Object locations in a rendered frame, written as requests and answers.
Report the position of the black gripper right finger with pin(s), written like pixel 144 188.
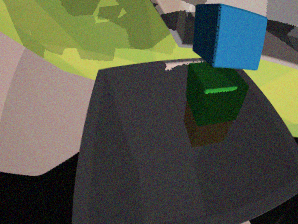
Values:
pixel 275 215

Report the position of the blue cube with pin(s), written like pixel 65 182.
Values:
pixel 228 36

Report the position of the white square cup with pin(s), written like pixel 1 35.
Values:
pixel 136 164

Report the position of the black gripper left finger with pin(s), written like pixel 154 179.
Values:
pixel 47 198

